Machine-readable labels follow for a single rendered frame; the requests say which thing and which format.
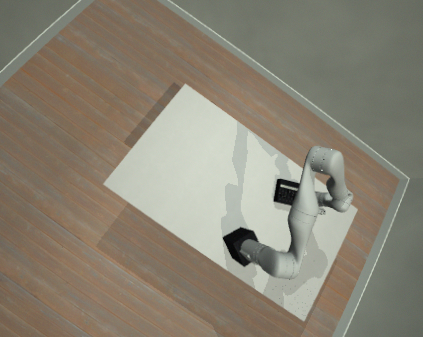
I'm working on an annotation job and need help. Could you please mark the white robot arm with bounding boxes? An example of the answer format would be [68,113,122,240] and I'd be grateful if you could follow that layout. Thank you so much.
[240,146,353,279]

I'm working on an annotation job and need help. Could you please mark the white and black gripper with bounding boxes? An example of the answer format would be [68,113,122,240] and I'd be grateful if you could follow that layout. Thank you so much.
[316,191,326,215]

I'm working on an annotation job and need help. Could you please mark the black lighting desk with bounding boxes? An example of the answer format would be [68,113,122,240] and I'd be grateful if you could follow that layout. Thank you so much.
[273,179,299,205]

